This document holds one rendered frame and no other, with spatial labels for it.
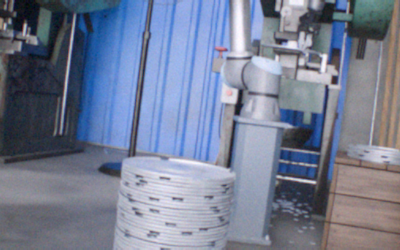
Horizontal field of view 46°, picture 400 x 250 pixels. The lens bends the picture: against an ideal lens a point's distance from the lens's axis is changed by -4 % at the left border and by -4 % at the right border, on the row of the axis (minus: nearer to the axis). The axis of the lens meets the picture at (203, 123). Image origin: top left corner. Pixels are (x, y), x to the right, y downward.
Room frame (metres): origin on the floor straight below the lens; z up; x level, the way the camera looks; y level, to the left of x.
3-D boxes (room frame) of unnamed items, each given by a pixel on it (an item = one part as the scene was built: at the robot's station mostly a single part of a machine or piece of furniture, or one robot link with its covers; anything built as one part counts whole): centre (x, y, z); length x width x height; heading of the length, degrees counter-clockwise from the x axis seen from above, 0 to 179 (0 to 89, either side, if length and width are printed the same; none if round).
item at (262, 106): (1.83, -0.21, 0.50); 0.15 x 0.15 x 0.10
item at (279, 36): (2.58, -0.42, 0.86); 0.20 x 0.16 x 0.05; 77
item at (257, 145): (1.83, -0.21, 0.23); 0.19 x 0.19 x 0.45; 2
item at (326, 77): (2.57, -0.42, 0.68); 0.45 x 0.30 x 0.06; 77
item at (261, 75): (1.83, -0.21, 0.62); 0.13 x 0.12 x 0.14; 38
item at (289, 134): (2.57, -0.42, 0.36); 0.34 x 0.34 x 0.10
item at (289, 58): (2.40, -0.38, 0.72); 0.25 x 0.14 x 0.14; 167
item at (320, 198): (2.65, -0.71, 0.45); 0.92 x 0.12 x 0.90; 167
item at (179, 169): (1.24, 0.05, 0.32); 0.29 x 0.29 x 0.01
